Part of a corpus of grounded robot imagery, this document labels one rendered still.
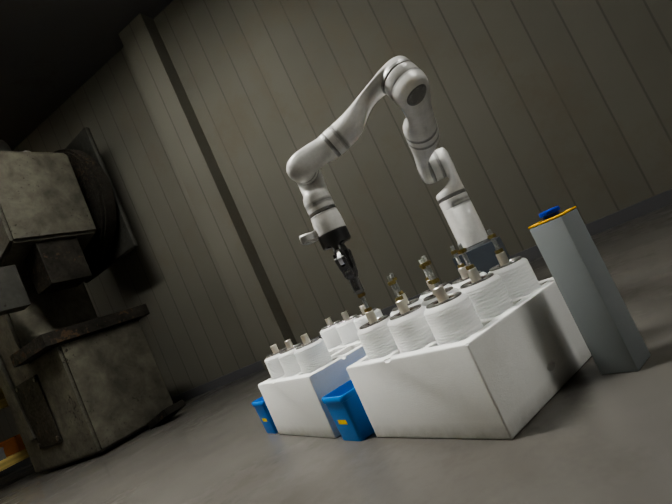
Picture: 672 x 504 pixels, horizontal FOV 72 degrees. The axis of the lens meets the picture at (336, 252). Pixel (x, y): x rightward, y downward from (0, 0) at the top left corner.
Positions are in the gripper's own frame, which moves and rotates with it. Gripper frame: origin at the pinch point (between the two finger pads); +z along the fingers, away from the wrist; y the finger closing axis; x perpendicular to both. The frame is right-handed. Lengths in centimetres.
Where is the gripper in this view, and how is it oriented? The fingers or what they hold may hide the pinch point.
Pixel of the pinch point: (356, 285)
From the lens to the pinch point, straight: 111.6
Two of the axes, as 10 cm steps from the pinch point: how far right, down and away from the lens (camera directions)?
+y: 1.9, -0.1, 9.8
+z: 4.2, 9.1, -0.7
